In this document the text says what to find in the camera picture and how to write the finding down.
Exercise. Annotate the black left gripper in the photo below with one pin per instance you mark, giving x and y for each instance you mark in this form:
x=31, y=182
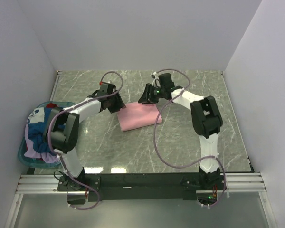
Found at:
x=119, y=104

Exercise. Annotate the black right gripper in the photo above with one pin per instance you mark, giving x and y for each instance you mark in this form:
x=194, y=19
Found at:
x=146, y=99

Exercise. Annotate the pink t shirt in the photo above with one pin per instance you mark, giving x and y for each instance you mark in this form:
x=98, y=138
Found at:
x=137, y=115

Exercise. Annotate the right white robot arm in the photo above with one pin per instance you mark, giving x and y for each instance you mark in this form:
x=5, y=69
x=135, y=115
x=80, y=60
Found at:
x=206, y=120

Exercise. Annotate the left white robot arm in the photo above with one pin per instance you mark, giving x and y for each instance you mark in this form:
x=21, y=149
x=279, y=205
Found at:
x=61, y=132

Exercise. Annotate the red garment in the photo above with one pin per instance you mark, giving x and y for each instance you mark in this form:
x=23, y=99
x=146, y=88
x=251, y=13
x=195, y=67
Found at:
x=51, y=105

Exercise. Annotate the blue printed t shirt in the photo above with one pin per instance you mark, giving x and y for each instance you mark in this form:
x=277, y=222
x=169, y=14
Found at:
x=37, y=121

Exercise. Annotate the lavender t shirt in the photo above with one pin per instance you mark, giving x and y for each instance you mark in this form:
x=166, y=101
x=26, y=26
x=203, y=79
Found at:
x=32, y=153

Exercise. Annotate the black base beam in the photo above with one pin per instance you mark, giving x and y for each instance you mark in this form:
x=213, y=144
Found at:
x=151, y=186

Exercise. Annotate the teal laundry basket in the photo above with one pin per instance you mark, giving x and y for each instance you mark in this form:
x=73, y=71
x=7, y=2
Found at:
x=38, y=163

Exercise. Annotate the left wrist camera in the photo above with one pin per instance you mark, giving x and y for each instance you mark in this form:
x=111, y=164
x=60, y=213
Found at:
x=106, y=89

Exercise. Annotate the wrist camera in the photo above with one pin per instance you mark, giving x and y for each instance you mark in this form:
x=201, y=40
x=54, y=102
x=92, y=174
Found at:
x=164, y=82
x=106, y=89

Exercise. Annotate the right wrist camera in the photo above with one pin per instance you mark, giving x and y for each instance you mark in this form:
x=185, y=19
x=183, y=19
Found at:
x=164, y=82

